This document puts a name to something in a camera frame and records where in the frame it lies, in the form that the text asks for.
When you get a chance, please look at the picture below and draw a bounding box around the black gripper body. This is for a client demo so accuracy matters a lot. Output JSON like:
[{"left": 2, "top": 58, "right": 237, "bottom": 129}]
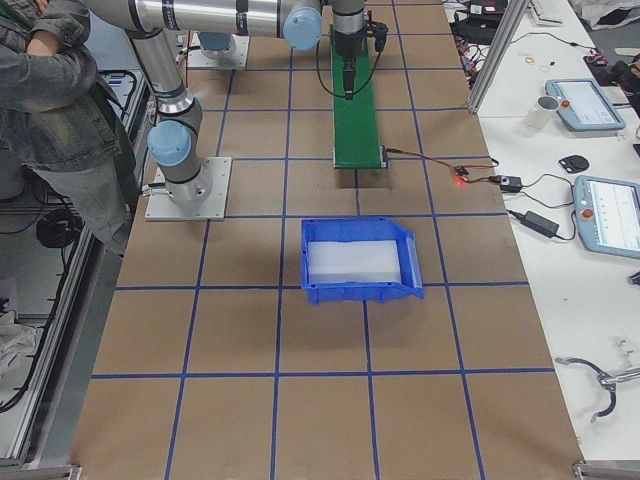
[{"left": 342, "top": 56, "right": 357, "bottom": 99}]

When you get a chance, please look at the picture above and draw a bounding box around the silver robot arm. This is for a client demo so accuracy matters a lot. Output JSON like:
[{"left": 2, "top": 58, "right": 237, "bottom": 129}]
[
  {"left": 197, "top": 31, "right": 236, "bottom": 58},
  {"left": 88, "top": 1, "right": 387, "bottom": 206}
]

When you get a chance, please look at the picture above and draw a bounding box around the green conveyor belt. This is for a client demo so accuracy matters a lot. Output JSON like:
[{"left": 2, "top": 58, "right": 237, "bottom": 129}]
[{"left": 333, "top": 43, "right": 387, "bottom": 169}]

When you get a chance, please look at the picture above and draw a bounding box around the red lit circuit board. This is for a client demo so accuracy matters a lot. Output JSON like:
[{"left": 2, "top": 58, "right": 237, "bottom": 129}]
[{"left": 453, "top": 165, "right": 470, "bottom": 184}]

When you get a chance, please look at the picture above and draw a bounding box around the blue plastic bin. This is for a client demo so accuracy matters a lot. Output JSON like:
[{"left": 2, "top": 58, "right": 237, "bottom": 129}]
[{"left": 301, "top": 217, "right": 424, "bottom": 304}]

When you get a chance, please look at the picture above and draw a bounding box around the small black controller box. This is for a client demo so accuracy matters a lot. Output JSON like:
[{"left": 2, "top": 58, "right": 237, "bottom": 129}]
[{"left": 499, "top": 176, "right": 523, "bottom": 193}]

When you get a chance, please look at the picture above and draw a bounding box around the white mug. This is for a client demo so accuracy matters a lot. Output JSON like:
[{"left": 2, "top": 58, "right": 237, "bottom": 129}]
[{"left": 524, "top": 95, "right": 560, "bottom": 131}]

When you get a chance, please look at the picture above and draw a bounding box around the far teach pendant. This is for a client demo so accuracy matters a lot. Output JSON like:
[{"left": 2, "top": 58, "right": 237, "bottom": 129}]
[{"left": 545, "top": 78, "right": 626, "bottom": 132}]

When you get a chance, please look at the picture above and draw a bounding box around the teach pendant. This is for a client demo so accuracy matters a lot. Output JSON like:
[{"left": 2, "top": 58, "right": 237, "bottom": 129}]
[
  {"left": 545, "top": 78, "right": 626, "bottom": 132},
  {"left": 572, "top": 175, "right": 639, "bottom": 259}
]

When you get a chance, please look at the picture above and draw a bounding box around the black power adapter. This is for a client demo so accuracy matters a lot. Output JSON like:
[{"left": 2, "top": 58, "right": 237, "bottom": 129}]
[{"left": 520, "top": 211, "right": 559, "bottom": 238}]

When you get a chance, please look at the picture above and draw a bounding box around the black round puck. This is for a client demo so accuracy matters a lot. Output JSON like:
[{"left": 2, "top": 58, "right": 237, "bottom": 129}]
[{"left": 558, "top": 155, "right": 590, "bottom": 174}]

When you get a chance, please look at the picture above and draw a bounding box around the person in grey jacket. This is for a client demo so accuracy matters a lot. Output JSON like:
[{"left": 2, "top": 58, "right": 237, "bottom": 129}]
[{"left": 1, "top": 1, "right": 139, "bottom": 255}]

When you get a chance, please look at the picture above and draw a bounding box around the near teach pendant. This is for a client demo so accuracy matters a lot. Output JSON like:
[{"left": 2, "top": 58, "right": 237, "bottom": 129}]
[{"left": 572, "top": 175, "right": 639, "bottom": 259}]

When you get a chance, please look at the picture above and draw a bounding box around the metal clamp tool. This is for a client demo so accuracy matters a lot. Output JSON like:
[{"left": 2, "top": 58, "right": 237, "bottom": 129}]
[{"left": 554, "top": 357, "right": 639, "bottom": 423}]

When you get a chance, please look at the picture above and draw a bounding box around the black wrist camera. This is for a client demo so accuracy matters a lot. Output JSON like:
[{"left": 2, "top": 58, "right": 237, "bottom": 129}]
[{"left": 365, "top": 10, "right": 388, "bottom": 53}]

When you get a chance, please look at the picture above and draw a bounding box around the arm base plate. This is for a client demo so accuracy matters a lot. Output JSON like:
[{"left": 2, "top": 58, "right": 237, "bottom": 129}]
[
  {"left": 145, "top": 157, "right": 232, "bottom": 221},
  {"left": 187, "top": 34, "right": 250, "bottom": 70}
]

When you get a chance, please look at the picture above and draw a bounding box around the aluminium frame post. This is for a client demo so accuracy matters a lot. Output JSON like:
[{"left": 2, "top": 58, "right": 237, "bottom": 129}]
[{"left": 467, "top": 0, "right": 529, "bottom": 114}]

